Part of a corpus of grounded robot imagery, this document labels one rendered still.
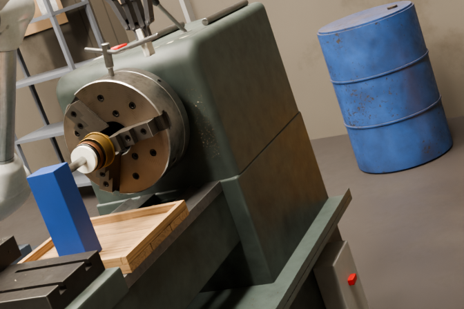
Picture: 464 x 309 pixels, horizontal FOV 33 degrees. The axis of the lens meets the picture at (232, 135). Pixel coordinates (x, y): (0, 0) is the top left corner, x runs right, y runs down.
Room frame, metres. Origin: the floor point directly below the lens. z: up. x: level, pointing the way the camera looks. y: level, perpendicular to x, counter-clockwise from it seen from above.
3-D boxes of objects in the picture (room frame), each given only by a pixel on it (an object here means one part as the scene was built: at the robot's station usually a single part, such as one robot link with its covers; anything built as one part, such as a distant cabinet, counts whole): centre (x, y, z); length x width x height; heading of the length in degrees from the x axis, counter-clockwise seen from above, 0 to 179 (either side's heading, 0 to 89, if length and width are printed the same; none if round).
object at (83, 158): (1.82, 0.38, 1.08); 0.13 x 0.07 x 0.07; 153
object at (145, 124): (1.94, 0.22, 1.09); 0.12 x 0.11 x 0.05; 63
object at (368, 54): (4.40, -0.92, 0.43); 0.58 x 0.58 x 0.86
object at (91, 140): (1.92, 0.33, 1.08); 0.09 x 0.09 x 0.09; 63
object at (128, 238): (1.81, 0.39, 0.89); 0.36 x 0.30 x 0.04; 63
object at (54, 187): (1.75, 0.42, 1.00); 0.08 x 0.06 x 0.23; 63
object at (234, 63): (2.42, 0.10, 1.06); 0.59 x 0.48 x 0.39; 153
